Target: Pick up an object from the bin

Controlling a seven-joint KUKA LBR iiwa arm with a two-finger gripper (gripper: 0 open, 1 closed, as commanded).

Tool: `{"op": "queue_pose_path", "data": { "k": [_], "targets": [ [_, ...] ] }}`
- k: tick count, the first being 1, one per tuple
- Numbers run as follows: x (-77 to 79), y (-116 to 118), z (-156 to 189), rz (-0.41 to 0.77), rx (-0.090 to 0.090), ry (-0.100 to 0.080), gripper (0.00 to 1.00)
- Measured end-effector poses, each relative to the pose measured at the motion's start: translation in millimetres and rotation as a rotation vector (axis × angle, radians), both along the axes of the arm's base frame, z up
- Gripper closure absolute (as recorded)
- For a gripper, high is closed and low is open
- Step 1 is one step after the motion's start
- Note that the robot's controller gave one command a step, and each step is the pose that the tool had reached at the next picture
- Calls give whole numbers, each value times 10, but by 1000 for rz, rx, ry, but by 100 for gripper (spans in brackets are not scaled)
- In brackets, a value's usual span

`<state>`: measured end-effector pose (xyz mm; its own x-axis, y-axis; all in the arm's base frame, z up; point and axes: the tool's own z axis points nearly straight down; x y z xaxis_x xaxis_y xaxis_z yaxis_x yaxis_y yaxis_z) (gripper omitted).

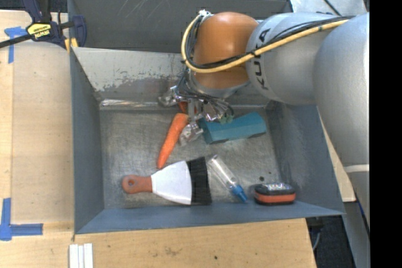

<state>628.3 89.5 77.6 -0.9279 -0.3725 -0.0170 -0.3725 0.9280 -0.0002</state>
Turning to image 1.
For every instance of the black and orange box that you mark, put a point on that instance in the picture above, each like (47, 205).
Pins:
(274, 194)

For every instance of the shiny metal gripper finger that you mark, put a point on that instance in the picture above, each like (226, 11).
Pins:
(167, 100)
(191, 132)

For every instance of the teal rectangular block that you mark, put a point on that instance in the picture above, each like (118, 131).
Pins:
(235, 130)

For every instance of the pale wood board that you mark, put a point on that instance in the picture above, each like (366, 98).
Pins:
(41, 135)

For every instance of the clear tube with blue cap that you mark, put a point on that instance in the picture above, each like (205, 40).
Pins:
(223, 175)

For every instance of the orange toy carrot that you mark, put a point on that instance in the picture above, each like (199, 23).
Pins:
(171, 141)

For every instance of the grey metal bin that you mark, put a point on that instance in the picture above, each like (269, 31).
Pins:
(132, 135)

